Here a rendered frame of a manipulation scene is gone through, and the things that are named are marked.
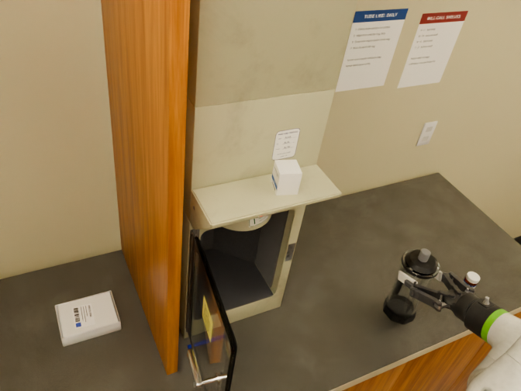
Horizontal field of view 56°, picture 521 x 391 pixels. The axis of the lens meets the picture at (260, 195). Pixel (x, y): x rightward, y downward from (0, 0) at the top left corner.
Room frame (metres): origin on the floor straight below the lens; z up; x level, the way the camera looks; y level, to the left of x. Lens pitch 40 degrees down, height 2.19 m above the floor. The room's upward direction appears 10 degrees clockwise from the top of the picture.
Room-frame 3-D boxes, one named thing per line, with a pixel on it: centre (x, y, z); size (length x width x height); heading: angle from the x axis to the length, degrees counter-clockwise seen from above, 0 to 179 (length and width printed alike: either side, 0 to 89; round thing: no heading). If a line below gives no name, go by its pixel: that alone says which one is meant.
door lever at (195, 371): (0.56, 0.06, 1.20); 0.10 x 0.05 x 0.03; 25
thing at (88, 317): (0.79, 0.43, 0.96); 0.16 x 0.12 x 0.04; 122
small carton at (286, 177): (0.85, -0.05, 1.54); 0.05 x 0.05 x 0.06; 19
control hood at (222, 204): (0.83, -0.02, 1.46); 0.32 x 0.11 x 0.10; 122
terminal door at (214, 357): (0.64, 0.07, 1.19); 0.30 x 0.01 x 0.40; 25
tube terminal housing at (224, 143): (0.98, 0.08, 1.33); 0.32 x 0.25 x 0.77; 122
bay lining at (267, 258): (0.98, 0.08, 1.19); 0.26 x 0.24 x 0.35; 122
